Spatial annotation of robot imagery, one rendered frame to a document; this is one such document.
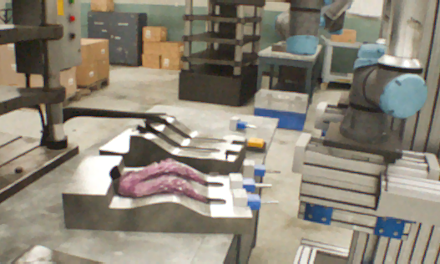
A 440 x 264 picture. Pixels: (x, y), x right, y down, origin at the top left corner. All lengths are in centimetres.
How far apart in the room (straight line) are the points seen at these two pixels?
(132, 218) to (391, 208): 69
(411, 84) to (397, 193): 29
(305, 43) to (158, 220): 58
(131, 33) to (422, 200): 768
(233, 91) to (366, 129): 438
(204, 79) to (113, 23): 353
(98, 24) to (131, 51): 96
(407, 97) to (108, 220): 82
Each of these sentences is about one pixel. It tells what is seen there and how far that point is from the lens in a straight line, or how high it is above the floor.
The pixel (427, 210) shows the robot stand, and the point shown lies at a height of 92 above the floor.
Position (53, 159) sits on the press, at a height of 78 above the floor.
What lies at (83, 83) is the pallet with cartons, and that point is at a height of 17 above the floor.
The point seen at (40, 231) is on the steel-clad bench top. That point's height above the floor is 80.
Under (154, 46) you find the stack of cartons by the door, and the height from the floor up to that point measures 46.
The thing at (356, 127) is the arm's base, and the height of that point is 108.
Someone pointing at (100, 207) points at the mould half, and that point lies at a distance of 107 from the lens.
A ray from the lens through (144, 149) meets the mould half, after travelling 141.
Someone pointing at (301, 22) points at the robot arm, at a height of 136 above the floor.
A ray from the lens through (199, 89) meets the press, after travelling 561.
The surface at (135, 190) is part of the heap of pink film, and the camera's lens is 111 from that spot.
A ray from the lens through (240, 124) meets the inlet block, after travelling 189.
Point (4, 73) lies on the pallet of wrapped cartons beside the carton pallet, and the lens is 564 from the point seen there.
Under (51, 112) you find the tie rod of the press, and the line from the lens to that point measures 168.
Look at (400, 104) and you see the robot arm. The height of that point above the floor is 118.
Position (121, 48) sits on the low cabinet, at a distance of 854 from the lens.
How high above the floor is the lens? 139
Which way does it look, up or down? 19 degrees down
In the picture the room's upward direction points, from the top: 3 degrees clockwise
